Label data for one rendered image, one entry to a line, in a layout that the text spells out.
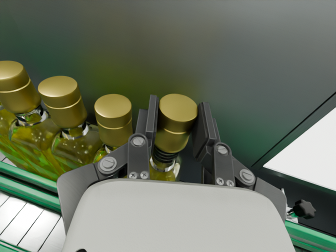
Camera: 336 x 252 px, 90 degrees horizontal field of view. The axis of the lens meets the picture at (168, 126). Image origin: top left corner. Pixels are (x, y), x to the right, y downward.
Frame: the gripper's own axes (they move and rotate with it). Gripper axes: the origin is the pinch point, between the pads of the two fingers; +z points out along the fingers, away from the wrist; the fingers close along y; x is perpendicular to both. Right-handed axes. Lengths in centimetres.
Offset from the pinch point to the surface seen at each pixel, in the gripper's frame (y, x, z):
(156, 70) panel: -2.0, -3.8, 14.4
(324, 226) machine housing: 53, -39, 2
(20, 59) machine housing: -31.6, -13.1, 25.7
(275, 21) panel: 9.6, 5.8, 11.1
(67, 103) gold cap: -10.2, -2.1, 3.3
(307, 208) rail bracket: 25.8, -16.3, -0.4
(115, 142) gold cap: -5.4, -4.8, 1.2
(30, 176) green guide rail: -21.3, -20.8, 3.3
